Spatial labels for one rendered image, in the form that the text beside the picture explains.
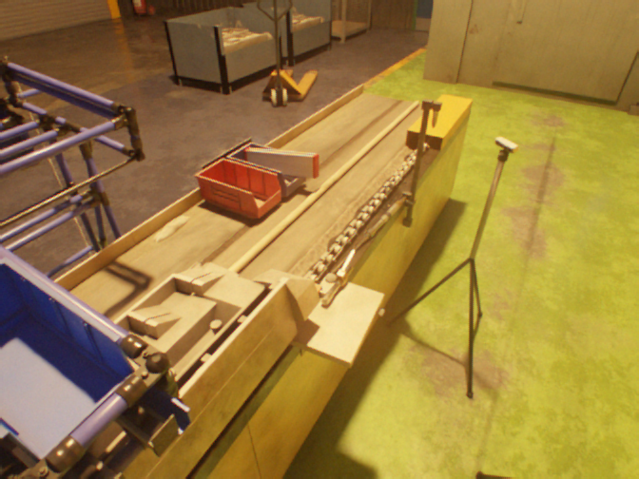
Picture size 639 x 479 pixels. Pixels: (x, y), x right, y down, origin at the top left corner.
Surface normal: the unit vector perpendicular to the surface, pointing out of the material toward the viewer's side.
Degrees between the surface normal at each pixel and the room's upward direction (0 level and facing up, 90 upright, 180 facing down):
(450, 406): 0
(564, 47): 90
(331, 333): 0
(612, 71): 90
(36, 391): 6
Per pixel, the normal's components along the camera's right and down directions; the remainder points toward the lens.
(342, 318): 0.00, -0.79
